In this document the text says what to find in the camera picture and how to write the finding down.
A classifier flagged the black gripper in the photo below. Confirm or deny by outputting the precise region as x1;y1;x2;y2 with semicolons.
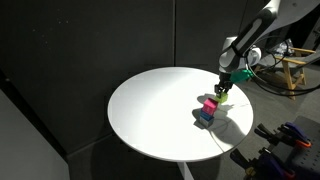
213;71;235;96

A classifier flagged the light green block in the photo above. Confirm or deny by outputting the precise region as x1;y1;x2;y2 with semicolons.
213;91;230;104

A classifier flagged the magenta block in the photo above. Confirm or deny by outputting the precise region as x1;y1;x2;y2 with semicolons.
201;97;220;115

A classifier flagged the blue block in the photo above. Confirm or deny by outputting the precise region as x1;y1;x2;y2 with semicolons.
198;109;215;122

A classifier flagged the grey block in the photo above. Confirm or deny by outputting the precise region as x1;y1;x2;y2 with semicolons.
197;116;215;129

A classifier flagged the round white table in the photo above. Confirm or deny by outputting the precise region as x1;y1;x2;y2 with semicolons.
106;66;255;164

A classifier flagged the wooden chair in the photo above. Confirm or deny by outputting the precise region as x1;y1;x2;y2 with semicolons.
248;46;317;101

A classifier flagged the purple clamp with orange tip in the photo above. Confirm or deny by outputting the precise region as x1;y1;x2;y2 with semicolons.
254;121;313;150
229;147;296;180

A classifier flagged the white table leg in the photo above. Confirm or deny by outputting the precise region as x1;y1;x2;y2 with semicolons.
175;161;196;180

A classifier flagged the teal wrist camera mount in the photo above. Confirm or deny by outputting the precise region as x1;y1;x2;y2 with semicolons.
229;68;255;85

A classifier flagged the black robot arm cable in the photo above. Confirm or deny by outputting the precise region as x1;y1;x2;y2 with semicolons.
244;33;320;98

